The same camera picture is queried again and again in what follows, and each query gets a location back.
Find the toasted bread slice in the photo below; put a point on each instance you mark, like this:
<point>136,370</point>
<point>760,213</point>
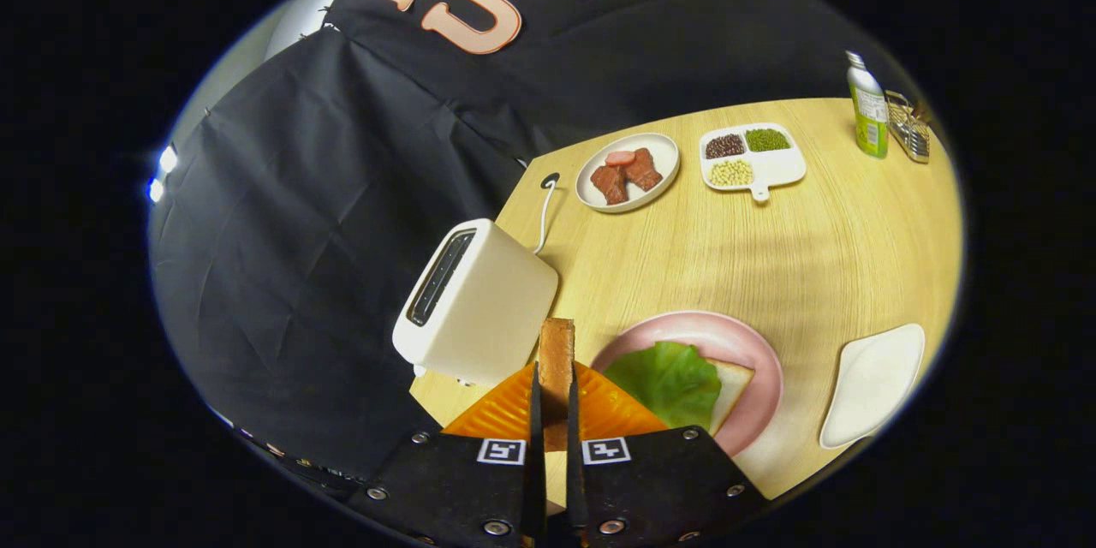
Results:
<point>556,360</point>

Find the white curved plate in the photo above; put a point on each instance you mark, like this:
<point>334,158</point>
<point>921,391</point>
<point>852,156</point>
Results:
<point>873,381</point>

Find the grey oval plate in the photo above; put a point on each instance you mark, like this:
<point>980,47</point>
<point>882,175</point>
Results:
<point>664,154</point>

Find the pile of red beans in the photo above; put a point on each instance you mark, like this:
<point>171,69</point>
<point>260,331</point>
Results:
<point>724,145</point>

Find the black backdrop cloth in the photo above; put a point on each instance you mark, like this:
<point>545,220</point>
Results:
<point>300,231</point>

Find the green lettuce leaf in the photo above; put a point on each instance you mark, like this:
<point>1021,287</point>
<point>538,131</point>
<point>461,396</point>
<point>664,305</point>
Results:
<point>668,381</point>

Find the white bread slice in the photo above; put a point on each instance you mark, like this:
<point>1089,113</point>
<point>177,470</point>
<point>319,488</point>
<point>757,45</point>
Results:
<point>732,385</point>

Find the pile of yellow soybeans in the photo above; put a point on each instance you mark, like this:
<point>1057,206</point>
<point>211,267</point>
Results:
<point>730,173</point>

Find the green labelled metal bottle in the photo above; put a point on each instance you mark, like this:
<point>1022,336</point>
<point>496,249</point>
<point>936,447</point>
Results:
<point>869,111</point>

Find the white divided dish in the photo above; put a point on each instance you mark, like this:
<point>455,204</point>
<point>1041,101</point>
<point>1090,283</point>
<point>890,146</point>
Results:
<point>779,167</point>

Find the pink round plate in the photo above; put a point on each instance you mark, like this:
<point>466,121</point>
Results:
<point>736,342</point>

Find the brown meat piece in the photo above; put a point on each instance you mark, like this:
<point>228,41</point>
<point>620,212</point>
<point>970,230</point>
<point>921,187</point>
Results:
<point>642,171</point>
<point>610,185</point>

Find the pink sausage slice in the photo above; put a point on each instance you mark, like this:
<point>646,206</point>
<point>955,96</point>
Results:
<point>620,157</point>

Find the white toaster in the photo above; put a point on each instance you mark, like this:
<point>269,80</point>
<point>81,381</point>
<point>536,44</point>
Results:
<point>488,308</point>

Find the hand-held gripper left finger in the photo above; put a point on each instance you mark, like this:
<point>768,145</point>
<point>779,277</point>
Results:
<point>471,488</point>

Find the pile of green beans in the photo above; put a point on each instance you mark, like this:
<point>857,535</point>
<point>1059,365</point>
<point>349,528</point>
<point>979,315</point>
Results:
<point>766,139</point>

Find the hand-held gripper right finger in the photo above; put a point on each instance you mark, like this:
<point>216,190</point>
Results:
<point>651,488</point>

